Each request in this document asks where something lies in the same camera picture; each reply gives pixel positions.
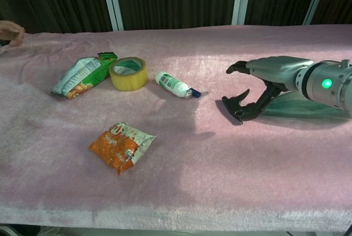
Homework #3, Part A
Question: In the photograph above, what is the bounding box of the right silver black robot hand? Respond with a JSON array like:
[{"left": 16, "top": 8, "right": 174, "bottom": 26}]
[{"left": 221, "top": 56, "right": 315, "bottom": 125}]

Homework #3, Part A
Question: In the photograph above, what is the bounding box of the green white snack bag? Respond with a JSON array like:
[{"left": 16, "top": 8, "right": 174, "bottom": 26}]
[{"left": 51, "top": 52, "right": 118, "bottom": 100}]

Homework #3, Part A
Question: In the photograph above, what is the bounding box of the small white green bottle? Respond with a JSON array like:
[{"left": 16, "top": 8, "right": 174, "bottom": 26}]
[{"left": 155, "top": 71, "right": 202, "bottom": 99}]

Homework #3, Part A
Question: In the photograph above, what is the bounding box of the person's bare hand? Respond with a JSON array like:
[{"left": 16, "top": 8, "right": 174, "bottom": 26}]
[{"left": 0, "top": 20, "right": 26, "bottom": 47}]

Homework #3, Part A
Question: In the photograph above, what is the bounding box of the pink fuzzy table cloth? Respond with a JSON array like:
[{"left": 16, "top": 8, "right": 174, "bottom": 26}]
[{"left": 0, "top": 24, "right": 352, "bottom": 233}]

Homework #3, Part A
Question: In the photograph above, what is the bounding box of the yellow packing tape roll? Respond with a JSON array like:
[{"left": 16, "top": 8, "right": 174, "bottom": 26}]
[{"left": 109, "top": 56, "right": 149, "bottom": 92}]

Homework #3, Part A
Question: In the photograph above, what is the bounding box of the orange silver snack bag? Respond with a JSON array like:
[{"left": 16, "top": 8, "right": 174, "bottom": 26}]
[{"left": 88, "top": 122, "right": 156, "bottom": 175}]

